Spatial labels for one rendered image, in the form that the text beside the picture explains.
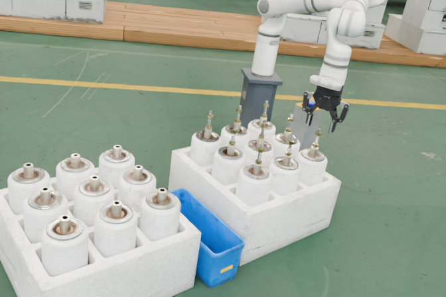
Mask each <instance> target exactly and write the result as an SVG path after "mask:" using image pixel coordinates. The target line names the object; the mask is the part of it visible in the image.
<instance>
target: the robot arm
mask: <svg viewBox="0 0 446 297"><path fill-rule="evenodd" d="M383 2H384V0H259V1H258V5H257V8H258V12H259V13H260V15H261V16H263V17H265V18H267V20H266V21H265V22H264V23H263V24H262V25H260V26H259V29H258V35H257V40H256V47H255V52H254V59H253V64H252V71H251V74H252V75H253V76H256V77H259V78H272V77H273V71H274V68H275V61H276V57H277V50H278V46H279V39H280V36H281V32H282V30H283V29H284V26H285V21H286V18H287V14H288V13H295V14H309V13H322V12H325V11H330V12H329V13H328V15H327V20H326V27H327V48H326V52H325V57H324V60H323V65H322V66H321V70H320V74H319V76H316V75H312V76H311V77H310V80H309V82H310V83H312V84H315V85H317V87H316V90H315V92H310V91H309V90H307V91H306V92H305V93H304V95H303V108H302V110H303V111H305V112H307V118H306V124H307V126H308V127H309V126H310V125H311V122H312V119H313V112H314V110H316V108H319V109H324V110H325V111H329V113H330V116H331V119H332V122H331V125H330V129H329V133H330V134H331V133H332V132H334V130H335V129H336V124H337V123H342V122H343V121H344V119H345V117H346V114H347V112H348V109H349V107H350V103H349V102H348V103H345V102H343V101H342V99H341V95H342V90H343V87H344V83H345V79H346V74H347V68H348V63H349V60H350V56H351V53H352V49H351V47H349V46H348V45H346V44H344V43H342V42H341V41H340V40H339V39H338V37H337V35H341V36H347V37H350V38H356V37H359V36H360V35H361V34H362V33H363V32H364V29H365V26H366V16H365V14H366V12H367V10H368V9H369V8H374V7H377V6H379V5H381V4H382V3H383ZM312 96H313V98H314V100H315V104H314V105H313V106H312V108H309V99H311V97H312ZM338 105H341V109H342V113H341V115H340V117H338V115H337V109H336V107H337V106H338Z"/></svg>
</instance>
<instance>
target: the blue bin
mask: <svg viewBox="0 0 446 297"><path fill-rule="evenodd" d="M170 193H172V194H173V195H175V196H176V197H177V198H178V199H179V201H180V203H181V210H180V212H181V213H182V214H183V215H184V216H185V217H186V218H187V219H188V220H189V221H190V222H191V223H192V224H193V225H194V226H195V227H196V228H197V229H198V230H199V231H200V232H201V238H200V247H199V251H198V260H197V265H196V274H195V275H197V277H199V279H201V281H202V282H203V283H204V284H205V285H206V286H207V287H208V288H215V287H217V286H219V285H221V284H223V283H225V282H228V281H229V280H232V279H233V278H235V276H236V272H237V269H238V264H239V261H240V257H241V254H242V249H243V248H244V247H245V241H244V240H243V239H242V238H241V237H240V236H239V235H238V234H236V233H235V232H234V231H233V230H232V229H230V228H229V227H228V226H227V225H226V224H225V223H224V222H223V221H222V220H221V219H219V218H218V217H217V216H216V215H215V214H213V213H212V212H211V211H210V210H209V209H208V208H207V207H206V206H205V205H204V204H202V203H201V202H200V201H199V200H198V199H196V198H195V197H194V196H193V195H192V194H191V193H190V192H189V191H188V190H186V189H184V188H180V189H178V190H173V191H170Z"/></svg>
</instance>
